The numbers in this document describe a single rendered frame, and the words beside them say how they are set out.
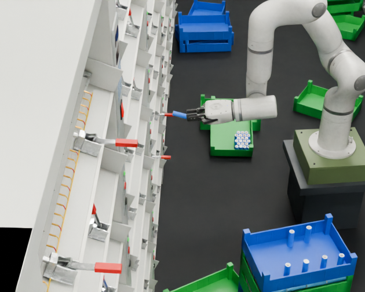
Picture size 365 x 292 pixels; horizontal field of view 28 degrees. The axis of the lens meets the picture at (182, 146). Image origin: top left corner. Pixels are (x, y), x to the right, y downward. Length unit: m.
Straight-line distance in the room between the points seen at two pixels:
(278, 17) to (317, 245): 0.76
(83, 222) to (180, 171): 2.34
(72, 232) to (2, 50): 0.27
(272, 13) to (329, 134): 0.65
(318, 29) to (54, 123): 1.87
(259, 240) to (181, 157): 1.18
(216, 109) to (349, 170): 0.60
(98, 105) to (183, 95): 2.62
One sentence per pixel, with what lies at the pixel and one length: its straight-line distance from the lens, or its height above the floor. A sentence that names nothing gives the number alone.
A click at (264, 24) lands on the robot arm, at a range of 2.49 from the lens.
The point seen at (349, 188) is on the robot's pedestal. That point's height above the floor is 0.26.
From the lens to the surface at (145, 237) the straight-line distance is 2.38.
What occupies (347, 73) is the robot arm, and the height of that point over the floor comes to 0.76.
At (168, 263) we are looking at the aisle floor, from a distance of 2.96.
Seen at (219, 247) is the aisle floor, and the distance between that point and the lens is 3.03.
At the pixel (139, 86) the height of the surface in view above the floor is 1.06.
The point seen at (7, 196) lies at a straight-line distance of 0.74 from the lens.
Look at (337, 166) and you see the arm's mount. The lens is 2.90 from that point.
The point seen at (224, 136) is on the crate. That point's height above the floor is 0.04.
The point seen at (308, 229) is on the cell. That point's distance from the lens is 2.36.
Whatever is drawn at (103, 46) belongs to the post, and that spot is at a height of 1.54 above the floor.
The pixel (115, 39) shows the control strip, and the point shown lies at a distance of 1.30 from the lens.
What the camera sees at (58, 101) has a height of 1.69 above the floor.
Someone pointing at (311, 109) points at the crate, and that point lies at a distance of 3.77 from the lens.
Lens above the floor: 2.18
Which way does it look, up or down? 38 degrees down
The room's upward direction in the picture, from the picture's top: straight up
